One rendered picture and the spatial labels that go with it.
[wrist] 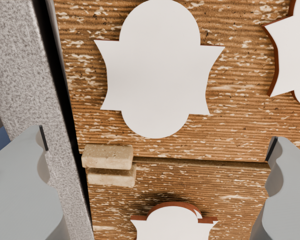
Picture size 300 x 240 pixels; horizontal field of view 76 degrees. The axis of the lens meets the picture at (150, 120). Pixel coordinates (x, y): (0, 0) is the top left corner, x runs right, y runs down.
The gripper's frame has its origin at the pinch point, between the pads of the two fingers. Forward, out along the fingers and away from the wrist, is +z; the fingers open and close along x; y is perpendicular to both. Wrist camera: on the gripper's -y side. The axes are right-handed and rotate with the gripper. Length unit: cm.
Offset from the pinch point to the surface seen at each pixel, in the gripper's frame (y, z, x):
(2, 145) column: 27, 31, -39
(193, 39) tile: -4.1, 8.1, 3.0
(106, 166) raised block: 9.8, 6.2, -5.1
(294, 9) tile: -6.7, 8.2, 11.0
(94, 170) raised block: 11.3, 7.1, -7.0
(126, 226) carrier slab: 25.6, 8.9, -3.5
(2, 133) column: 26, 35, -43
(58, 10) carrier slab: -5.8, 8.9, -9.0
